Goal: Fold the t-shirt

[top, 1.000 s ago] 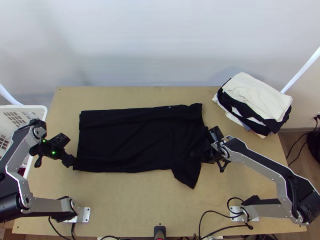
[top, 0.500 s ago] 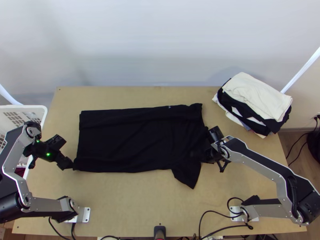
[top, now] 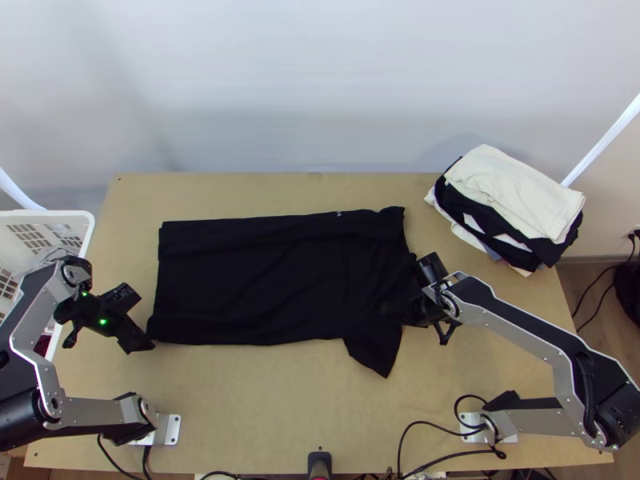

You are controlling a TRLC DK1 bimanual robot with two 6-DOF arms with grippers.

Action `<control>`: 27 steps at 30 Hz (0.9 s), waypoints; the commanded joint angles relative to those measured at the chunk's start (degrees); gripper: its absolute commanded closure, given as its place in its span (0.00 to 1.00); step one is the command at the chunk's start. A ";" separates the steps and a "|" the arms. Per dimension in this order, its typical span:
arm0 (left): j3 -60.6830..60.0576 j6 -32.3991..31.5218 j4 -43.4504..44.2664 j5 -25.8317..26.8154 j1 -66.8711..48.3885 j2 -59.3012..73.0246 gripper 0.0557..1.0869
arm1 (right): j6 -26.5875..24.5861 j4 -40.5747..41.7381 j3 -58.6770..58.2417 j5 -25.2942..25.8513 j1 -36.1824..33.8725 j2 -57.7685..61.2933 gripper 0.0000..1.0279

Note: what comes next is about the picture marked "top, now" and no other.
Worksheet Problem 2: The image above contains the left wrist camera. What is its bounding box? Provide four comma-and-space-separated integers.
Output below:
102, 282, 143, 315

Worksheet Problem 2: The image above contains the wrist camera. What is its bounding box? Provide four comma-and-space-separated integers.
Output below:
417, 253, 450, 287
102, 282, 143, 315

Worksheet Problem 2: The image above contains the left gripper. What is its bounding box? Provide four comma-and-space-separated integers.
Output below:
113, 310, 158, 357

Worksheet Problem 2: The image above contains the pile of folded clothes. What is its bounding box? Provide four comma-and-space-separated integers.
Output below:
423, 143, 587, 278

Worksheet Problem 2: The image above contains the white plastic pipe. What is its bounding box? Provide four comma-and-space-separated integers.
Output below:
561, 91, 640, 187
0, 166, 47, 211

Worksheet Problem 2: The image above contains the black t-shirt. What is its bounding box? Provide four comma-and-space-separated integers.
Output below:
146, 205, 424, 379

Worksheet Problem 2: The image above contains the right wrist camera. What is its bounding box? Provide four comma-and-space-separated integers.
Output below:
417, 253, 450, 287

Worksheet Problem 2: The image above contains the white laundry basket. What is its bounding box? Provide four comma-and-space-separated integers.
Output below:
0, 210, 96, 362

